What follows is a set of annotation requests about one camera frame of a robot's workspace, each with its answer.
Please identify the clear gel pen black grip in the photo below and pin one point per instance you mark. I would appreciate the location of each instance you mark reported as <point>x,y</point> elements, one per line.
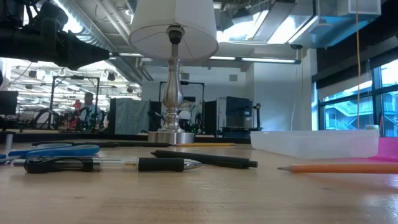
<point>158,165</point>

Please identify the matte black pen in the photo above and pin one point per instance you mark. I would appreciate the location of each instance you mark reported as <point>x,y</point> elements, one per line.
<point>211,159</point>

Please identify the pink plastic bin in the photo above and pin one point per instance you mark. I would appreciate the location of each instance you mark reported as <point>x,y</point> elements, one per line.
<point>388,149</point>

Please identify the black slim stand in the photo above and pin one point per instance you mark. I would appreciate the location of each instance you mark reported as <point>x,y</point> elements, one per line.
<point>257,115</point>

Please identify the person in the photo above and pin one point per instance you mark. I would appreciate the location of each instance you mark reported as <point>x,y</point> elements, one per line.
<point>89,107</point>

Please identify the grey-green panel box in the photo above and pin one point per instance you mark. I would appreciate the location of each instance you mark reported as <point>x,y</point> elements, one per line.
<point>130,116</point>

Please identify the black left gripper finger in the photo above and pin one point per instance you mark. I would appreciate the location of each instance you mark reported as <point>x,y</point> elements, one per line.
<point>84,53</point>

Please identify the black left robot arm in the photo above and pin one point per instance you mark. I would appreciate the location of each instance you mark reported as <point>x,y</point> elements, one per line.
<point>9,12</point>

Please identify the yellow wooden pencil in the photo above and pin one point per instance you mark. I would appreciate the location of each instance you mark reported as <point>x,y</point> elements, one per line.
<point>205,144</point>

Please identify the thin black marker pen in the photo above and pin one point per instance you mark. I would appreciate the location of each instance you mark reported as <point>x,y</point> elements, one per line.
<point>130,144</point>

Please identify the ceiling security camera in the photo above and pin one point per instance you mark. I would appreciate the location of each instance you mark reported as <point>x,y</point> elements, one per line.
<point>296,46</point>

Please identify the black and white machine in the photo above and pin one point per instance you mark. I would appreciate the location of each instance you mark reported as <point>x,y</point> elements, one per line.
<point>237,112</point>

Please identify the silver table lamp white shade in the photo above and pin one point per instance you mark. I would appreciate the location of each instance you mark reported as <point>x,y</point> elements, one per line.
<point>172,93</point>

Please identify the black cabinet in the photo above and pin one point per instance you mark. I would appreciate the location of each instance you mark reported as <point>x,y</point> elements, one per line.
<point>211,118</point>

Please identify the yellow-orange wooden pencil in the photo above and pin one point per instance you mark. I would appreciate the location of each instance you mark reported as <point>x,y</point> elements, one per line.
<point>342,168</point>

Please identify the ceiling strip light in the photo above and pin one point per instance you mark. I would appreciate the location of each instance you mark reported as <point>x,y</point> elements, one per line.
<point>267,60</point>

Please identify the clear plastic supply box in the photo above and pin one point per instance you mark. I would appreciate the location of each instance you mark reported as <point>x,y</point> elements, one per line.
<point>314,143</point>

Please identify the small pale green cylinder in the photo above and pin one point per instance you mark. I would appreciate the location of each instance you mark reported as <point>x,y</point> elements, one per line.
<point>372,127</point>

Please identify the grey metal post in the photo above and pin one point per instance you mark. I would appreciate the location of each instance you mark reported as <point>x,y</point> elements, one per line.
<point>8,143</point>

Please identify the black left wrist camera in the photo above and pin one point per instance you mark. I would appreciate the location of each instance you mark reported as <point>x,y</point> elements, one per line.
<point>51,15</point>

